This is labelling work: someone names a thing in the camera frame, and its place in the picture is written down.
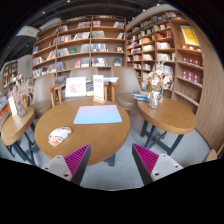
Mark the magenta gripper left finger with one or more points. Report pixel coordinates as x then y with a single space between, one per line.
70 167

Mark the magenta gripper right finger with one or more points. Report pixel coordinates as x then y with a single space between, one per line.
152 166

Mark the blue pink mouse pad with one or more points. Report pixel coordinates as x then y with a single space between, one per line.
101 114

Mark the round wooden centre table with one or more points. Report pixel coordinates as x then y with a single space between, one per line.
104 139

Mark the round wooden table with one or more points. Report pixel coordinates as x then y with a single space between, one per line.
104 139
170 117
14 128

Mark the round wooden right table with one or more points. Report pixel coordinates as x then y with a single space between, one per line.
170 117

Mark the stack of books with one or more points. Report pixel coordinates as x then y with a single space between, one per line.
140 95

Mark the beige chair left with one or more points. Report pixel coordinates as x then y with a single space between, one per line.
42 98

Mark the beige chair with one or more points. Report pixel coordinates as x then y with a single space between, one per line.
127 83
87 72
42 98

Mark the round wooden left table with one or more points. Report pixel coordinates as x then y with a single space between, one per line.
14 128

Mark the white red picture board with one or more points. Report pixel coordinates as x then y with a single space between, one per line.
75 87

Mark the beige chair right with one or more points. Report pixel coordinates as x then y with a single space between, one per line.
127 83

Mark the glass vase dried flowers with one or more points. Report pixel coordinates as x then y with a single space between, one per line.
158 80

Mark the small white card sign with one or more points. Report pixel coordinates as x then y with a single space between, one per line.
12 106

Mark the white standing sign card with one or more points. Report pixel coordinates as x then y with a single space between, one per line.
98 83

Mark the beige chair middle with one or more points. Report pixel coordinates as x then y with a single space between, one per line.
87 72

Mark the left vase dried flowers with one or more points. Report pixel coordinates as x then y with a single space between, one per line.
19 92

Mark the large wooden bookshelf centre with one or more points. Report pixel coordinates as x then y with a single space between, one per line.
87 41

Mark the wooden bookshelf right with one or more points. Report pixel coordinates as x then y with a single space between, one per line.
156 36

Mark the yellow poster book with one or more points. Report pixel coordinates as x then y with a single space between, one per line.
189 35

